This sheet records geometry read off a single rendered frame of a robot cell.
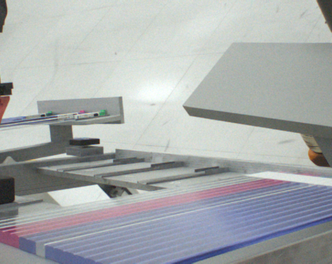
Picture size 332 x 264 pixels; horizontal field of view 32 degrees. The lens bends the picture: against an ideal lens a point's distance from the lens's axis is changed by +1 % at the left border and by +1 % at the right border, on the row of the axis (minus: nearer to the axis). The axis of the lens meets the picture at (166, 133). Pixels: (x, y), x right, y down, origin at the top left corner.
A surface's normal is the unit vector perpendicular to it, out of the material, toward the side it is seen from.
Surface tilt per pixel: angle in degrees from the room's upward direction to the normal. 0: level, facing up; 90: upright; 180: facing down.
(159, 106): 0
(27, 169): 90
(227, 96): 0
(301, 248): 90
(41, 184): 90
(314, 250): 90
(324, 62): 0
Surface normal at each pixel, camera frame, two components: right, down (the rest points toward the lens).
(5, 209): 0.69, 0.04
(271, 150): -0.51, -0.67
